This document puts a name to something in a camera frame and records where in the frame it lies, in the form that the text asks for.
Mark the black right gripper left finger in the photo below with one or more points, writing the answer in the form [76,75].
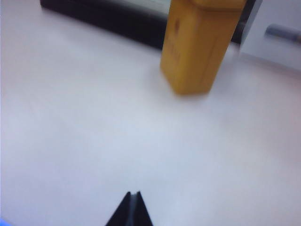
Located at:
[123,214]

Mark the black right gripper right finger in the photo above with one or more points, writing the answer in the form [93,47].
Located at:
[142,214]

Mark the yellow tea tin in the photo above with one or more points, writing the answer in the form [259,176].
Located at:
[195,47]

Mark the white tissue box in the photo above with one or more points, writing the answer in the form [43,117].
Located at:
[275,30]

